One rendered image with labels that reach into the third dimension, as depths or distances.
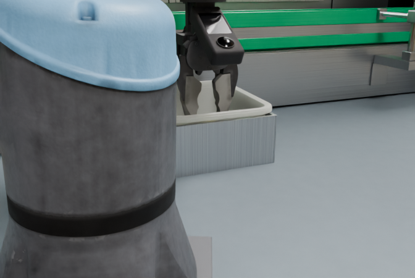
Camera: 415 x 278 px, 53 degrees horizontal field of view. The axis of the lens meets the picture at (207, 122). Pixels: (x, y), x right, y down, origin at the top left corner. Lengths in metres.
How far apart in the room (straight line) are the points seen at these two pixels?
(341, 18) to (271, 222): 0.64
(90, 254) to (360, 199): 0.40
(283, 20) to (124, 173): 0.76
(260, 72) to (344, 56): 0.22
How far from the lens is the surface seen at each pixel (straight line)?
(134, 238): 0.28
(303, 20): 0.99
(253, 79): 0.93
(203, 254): 0.40
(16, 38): 0.25
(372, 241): 0.51
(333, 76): 1.04
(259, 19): 0.94
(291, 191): 0.59
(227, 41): 0.57
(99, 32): 0.23
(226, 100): 0.68
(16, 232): 0.30
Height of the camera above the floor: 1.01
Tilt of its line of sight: 18 degrees down
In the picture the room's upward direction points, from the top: straight up
